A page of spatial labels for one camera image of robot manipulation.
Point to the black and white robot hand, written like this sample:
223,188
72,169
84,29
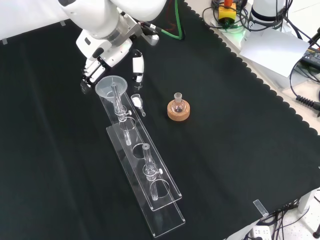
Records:
110,51

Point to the clear plastic funnel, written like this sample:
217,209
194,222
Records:
105,87

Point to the glass weighing funnel white powder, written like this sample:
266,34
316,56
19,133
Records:
136,101

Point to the clear acrylic funnel stand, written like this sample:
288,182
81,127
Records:
117,140

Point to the clear tape strip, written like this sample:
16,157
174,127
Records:
62,23
5,41
260,207

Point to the small round-bottom glass flask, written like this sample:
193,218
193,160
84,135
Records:
179,106

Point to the yellow stop button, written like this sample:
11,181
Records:
226,15

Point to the black bench cloth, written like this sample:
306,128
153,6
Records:
225,125

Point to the pale board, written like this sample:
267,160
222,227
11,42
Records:
272,47

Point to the black and yellow device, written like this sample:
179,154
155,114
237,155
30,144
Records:
311,56

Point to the white power strip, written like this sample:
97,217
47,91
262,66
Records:
261,231

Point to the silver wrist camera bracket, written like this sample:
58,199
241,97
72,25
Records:
133,26

